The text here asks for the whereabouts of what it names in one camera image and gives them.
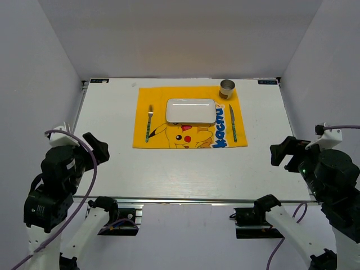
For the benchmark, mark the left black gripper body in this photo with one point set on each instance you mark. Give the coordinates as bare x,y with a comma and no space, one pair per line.
80,154

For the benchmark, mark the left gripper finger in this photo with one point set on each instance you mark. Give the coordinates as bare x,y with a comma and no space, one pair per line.
89,164
99,149

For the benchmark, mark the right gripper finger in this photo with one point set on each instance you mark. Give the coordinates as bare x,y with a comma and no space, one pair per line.
293,164
290,146

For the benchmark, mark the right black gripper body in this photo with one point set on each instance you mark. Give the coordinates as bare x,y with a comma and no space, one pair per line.
314,184

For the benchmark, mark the yellow Pikachu placemat cloth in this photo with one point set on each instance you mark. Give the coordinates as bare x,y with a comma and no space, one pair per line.
164,135

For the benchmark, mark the green handled fork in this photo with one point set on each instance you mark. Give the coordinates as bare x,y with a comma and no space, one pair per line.
150,114

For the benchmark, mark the green handled knife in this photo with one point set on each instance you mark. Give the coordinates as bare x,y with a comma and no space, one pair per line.
232,115

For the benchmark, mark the metal cup with paper sleeve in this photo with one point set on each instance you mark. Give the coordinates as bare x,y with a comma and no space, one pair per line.
226,89

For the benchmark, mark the white rectangular plate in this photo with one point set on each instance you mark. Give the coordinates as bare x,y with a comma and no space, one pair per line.
190,110

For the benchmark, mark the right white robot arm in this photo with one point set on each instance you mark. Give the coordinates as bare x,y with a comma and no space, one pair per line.
331,243

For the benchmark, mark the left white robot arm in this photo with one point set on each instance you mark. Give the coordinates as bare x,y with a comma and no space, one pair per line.
51,195

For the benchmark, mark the blue label sticker left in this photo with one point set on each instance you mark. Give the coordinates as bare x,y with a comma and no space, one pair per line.
99,80

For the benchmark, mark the blue label sticker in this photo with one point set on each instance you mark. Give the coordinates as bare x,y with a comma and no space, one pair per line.
268,82
99,80

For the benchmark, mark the blue label sticker right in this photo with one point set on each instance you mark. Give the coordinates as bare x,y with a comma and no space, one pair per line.
268,82

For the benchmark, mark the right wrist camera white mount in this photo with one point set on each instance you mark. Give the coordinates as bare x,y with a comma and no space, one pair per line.
327,138

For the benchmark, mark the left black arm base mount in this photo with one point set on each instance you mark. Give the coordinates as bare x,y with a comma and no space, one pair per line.
126,222

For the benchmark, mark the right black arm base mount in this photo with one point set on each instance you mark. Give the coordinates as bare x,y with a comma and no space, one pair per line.
249,225

